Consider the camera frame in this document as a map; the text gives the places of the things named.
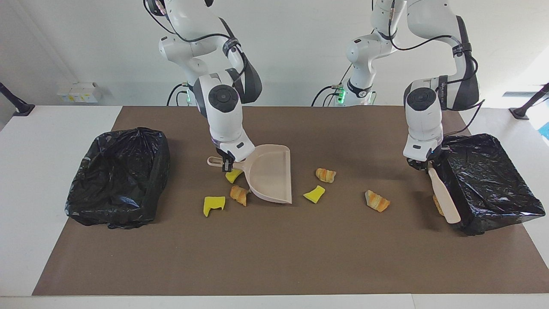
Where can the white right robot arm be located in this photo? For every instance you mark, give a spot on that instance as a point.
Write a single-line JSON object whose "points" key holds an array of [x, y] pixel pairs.
{"points": [[223, 116]]}

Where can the black camera stand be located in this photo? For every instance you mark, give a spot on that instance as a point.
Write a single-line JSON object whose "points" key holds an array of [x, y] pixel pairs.
{"points": [[25, 110], [520, 113]]}

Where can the croissant piece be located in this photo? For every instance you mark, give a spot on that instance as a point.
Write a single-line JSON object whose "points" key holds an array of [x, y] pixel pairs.
{"points": [[238, 194], [326, 175], [376, 201]]}

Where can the yellow green scouring sponge piece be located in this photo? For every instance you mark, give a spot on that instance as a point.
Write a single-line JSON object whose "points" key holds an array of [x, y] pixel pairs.
{"points": [[314, 194]]}

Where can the black bag lined bin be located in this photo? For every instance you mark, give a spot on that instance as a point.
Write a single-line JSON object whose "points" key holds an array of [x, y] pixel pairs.
{"points": [[484, 180], [116, 180]]}

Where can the beige hand brush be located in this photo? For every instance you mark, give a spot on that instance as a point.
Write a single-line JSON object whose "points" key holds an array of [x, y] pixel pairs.
{"points": [[444, 197]]}

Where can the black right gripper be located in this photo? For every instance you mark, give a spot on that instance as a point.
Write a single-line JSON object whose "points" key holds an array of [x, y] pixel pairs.
{"points": [[224, 159]]}

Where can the beige plastic dustpan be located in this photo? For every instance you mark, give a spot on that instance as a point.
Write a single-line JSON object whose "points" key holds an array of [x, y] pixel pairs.
{"points": [[270, 176]]}

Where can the brown table mat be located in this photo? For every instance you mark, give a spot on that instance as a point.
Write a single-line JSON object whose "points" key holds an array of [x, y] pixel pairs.
{"points": [[274, 257]]}

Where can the blue object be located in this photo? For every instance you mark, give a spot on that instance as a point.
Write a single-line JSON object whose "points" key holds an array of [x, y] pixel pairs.
{"points": [[546, 131]]}

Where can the brown round bread roll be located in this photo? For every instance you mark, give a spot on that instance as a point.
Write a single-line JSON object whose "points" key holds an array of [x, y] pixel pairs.
{"points": [[436, 204]]}

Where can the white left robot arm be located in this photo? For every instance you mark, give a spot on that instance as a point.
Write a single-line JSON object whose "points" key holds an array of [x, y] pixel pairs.
{"points": [[422, 120]]}

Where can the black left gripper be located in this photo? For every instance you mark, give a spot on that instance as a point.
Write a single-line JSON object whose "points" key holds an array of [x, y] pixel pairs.
{"points": [[422, 165]]}

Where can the notched yellow sponge piece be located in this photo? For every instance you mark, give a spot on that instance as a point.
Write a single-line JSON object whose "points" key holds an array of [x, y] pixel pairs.
{"points": [[212, 204]]}

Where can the white wall socket box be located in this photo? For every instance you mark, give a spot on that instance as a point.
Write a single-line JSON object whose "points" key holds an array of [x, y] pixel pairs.
{"points": [[79, 92]]}

